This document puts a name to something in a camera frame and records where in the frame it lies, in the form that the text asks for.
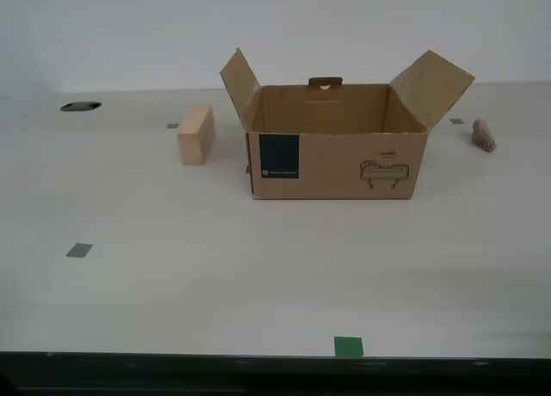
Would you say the brown cardboard box with flaps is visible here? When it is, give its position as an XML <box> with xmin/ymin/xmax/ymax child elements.
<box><xmin>219</xmin><ymin>47</ymin><xmax>476</xmax><ymax>201</ymax></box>

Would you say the light wooden block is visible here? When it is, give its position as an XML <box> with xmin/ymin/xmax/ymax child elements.
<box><xmin>176</xmin><ymin>106</ymin><xmax>215</xmax><ymax>166</ymax></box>

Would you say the speckled beige rock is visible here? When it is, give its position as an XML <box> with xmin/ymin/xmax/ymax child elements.
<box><xmin>471</xmin><ymin>117</ymin><xmax>498</xmax><ymax>154</ymax></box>

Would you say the black oval cable grommet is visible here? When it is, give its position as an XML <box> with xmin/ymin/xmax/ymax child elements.
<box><xmin>59</xmin><ymin>102</ymin><xmax>103</xmax><ymax>114</ymax></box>

